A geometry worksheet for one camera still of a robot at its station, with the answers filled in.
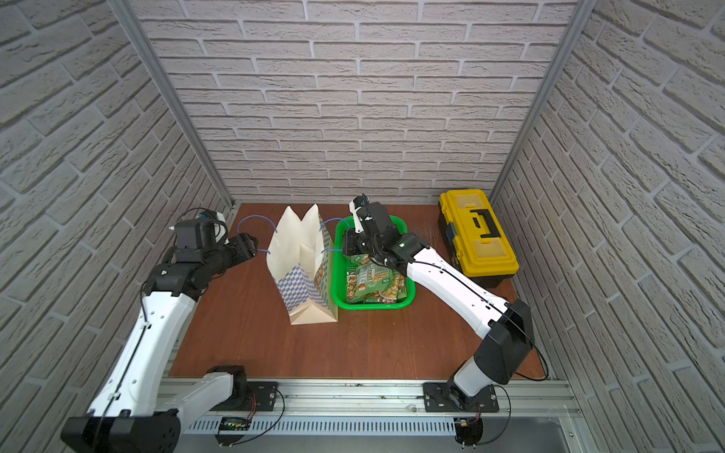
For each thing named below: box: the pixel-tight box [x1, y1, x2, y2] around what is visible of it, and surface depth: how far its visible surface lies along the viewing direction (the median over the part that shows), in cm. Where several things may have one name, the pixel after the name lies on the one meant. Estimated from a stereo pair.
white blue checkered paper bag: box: [266, 203, 338, 326], surface depth 83 cm
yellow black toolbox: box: [438, 188, 521, 288], surface depth 91 cm
